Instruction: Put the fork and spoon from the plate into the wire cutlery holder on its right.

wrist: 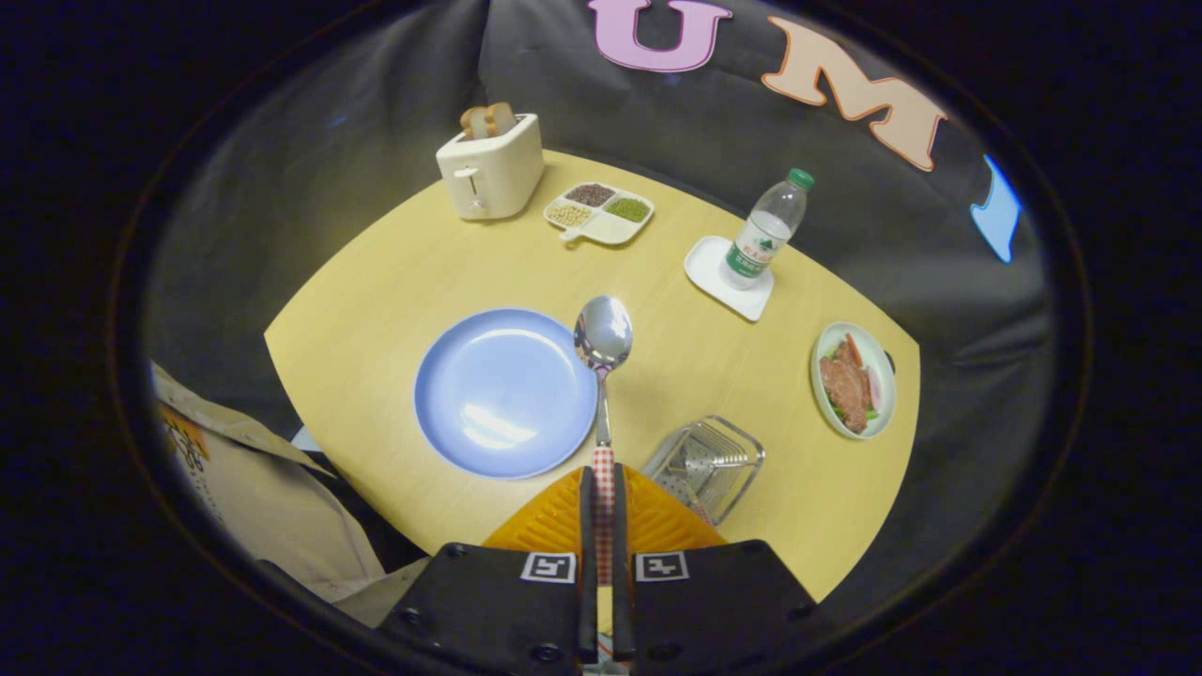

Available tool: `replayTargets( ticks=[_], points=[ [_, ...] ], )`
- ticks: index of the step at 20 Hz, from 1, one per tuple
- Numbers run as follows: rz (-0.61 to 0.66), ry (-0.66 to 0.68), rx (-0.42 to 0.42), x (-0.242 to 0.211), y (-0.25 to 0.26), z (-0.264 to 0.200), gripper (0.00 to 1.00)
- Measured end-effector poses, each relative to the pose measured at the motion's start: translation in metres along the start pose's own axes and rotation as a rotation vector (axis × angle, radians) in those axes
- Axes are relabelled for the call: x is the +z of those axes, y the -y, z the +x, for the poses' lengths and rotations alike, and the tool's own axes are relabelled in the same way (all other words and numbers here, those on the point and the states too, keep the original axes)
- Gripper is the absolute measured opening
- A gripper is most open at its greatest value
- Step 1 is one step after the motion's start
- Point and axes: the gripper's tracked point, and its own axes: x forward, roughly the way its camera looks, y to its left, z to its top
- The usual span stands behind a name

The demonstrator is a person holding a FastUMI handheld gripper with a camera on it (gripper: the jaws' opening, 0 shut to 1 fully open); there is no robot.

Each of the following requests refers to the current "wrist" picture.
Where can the cream toaster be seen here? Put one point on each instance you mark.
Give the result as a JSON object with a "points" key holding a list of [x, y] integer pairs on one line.
{"points": [[502, 174]]}

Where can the pale green oval plate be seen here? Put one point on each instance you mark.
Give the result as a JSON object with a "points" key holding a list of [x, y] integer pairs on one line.
{"points": [[883, 361]]}

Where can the toast slice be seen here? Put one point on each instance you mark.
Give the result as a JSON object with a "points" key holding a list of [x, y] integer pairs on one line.
{"points": [[500, 117], [473, 123]]}

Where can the blue round plate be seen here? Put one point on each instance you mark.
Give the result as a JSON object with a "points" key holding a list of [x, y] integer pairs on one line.
{"points": [[498, 394]]}

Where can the black backdrop cloth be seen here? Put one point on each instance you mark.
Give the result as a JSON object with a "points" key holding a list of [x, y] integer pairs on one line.
{"points": [[751, 131]]}

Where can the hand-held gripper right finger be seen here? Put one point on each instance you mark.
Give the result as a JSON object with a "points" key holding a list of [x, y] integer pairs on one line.
{"points": [[621, 563]]}

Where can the brown beans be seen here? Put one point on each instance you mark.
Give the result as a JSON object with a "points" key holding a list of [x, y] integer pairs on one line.
{"points": [[591, 194]]}

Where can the beige cardboard box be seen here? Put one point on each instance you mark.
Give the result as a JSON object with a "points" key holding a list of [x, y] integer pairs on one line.
{"points": [[263, 498]]}

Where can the clear plastic water bottle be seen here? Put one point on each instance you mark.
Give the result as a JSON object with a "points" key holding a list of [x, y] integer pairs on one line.
{"points": [[761, 239]]}

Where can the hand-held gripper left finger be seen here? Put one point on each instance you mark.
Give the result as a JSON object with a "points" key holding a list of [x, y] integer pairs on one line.
{"points": [[585, 563]]}

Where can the sliced meat with garnish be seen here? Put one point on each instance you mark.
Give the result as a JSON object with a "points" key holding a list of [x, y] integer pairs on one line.
{"points": [[845, 385]]}

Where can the green beans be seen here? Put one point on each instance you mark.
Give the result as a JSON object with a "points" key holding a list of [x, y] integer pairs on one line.
{"points": [[629, 209]]}

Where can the yellow beans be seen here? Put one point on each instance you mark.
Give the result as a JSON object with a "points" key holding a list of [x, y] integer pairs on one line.
{"points": [[569, 215]]}

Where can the white divided dish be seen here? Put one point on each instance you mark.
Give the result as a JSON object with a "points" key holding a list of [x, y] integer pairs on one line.
{"points": [[610, 229]]}

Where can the white coaster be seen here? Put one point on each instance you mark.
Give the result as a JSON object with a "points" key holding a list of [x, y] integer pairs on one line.
{"points": [[704, 263]]}

